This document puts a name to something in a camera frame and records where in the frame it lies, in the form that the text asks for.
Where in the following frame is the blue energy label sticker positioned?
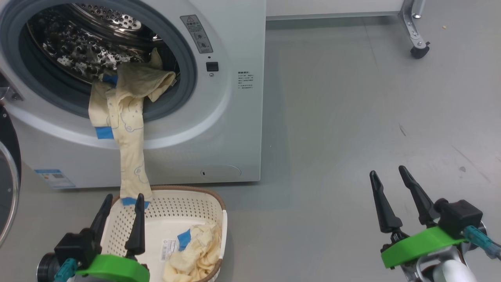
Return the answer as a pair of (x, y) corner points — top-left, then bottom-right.
(34, 169), (76, 189)

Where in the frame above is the white front-load washing machine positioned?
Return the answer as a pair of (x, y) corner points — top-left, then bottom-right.
(0, 0), (267, 190)

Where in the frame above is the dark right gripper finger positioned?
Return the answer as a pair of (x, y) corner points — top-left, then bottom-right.
(398, 165), (436, 227)
(369, 170), (404, 233)

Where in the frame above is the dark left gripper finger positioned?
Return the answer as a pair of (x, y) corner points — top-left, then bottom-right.
(90, 194), (113, 251)
(124, 193), (146, 258)

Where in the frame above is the cream basket brown rim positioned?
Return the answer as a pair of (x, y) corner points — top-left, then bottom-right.
(100, 185), (228, 282)

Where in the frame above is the white partition panel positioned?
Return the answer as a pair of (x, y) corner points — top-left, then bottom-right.
(266, 0), (404, 20)

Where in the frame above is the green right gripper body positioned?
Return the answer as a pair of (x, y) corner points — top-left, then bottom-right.
(381, 226), (468, 269)

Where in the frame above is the metal leg with black caster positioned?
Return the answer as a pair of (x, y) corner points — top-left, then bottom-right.
(398, 0), (431, 59)

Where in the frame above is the teal plug camera cable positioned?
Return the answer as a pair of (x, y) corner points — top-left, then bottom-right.
(54, 258), (78, 282)
(462, 225), (501, 260)

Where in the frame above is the teal plug right camera cable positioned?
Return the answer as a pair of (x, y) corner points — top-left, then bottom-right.
(462, 225), (501, 260)

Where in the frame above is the basket product label sticker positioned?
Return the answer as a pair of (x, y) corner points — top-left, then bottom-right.
(160, 239), (180, 262)

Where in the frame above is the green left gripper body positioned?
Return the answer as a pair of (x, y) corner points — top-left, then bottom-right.
(76, 255), (150, 282)

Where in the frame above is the pale yellow blue-cuffed garment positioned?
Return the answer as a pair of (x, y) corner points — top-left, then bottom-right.
(162, 223), (223, 282)
(88, 48), (177, 210)

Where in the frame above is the teal plug left camera cable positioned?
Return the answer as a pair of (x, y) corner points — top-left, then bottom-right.
(54, 258), (78, 282)

